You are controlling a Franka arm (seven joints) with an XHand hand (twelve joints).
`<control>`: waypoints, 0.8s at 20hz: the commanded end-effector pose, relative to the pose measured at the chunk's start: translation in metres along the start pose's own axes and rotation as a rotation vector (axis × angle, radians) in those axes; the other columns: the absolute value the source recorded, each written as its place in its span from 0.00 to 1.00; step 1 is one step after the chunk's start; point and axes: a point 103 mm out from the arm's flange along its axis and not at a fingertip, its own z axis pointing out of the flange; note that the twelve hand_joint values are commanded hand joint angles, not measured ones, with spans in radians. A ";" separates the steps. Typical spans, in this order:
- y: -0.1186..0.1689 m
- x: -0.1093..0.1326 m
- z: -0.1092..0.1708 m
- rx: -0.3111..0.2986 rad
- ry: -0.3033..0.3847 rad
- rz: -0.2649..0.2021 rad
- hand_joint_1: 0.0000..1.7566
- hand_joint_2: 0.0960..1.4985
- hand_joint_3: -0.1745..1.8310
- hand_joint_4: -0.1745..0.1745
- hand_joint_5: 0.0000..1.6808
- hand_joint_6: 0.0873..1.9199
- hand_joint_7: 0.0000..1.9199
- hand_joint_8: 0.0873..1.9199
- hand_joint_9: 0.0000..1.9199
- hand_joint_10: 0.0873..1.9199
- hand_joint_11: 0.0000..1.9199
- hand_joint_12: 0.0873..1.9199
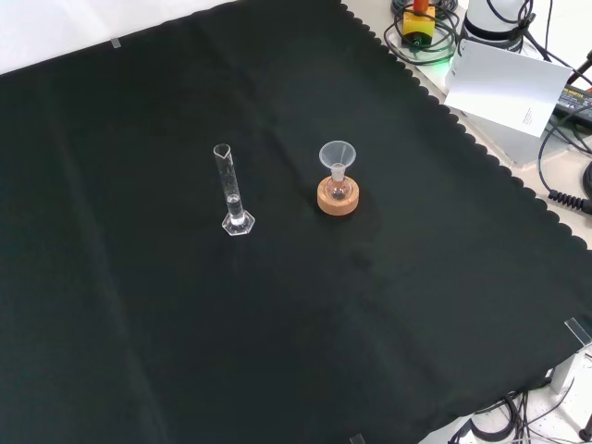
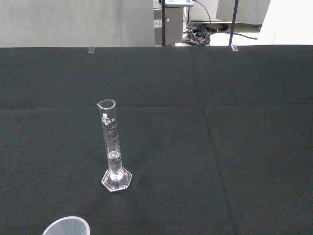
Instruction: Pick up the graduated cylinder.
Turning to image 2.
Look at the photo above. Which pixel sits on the clear glass graduated cylinder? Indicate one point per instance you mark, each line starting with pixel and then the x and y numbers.
pixel 113 147

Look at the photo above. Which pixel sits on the black bench cloth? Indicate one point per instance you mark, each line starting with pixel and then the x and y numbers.
pixel 185 137

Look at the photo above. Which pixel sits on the black tripod leg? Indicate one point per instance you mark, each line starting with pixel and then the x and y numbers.
pixel 163 24
pixel 233 24

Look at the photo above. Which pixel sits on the clear clip on cloth edge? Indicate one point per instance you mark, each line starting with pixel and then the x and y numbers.
pixel 234 48
pixel 91 50

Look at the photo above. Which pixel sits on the grey metal cabinet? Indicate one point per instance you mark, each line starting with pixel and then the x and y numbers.
pixel 173 24

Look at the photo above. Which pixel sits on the blue grey device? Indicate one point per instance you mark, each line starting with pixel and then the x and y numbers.
pixel 178 2

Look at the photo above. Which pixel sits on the clear plastic funnel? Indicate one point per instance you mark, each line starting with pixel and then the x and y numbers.
pixel 66 226

